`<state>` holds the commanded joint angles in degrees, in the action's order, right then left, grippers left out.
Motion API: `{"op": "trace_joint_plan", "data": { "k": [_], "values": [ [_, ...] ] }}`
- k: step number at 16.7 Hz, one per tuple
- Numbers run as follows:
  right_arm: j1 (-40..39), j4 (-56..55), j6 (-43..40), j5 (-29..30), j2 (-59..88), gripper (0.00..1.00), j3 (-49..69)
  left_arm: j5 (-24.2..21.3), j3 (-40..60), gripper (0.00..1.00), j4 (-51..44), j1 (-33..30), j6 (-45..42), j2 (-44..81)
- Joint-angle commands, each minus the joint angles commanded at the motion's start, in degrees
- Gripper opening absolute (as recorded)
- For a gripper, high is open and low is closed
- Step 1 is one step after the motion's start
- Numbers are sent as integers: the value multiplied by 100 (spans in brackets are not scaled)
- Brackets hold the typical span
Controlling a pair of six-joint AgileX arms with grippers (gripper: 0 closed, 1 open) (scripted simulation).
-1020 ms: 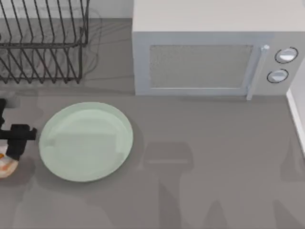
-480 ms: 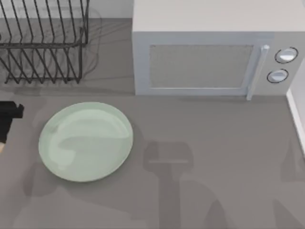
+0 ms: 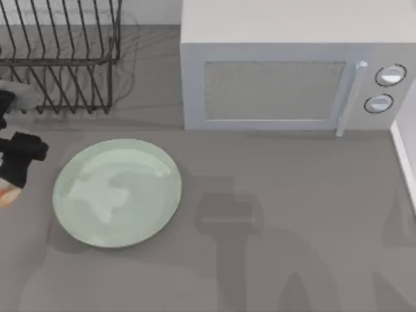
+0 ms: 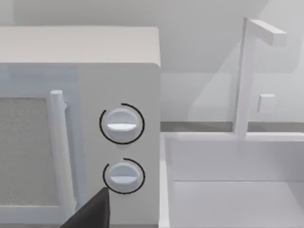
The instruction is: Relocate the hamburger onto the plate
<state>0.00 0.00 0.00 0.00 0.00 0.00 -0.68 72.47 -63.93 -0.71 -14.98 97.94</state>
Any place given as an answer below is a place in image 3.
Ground microwave door with mesh window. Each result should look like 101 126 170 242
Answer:
181 43 374 131

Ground pale green plate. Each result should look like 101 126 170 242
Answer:
52 138 183 250

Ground pale microwave oven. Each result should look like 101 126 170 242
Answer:
179 0 416 138

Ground small white microwave knob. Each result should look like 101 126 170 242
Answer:
363 93 395 114

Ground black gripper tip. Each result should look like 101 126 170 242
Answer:
0 131 50 189

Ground large white microwave knob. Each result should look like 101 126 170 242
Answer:
374 63 408 87

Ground pale microwave door handle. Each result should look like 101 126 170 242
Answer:
335 60 369 138

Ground dark wire dish rack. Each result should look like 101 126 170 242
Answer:
0 0 124 116

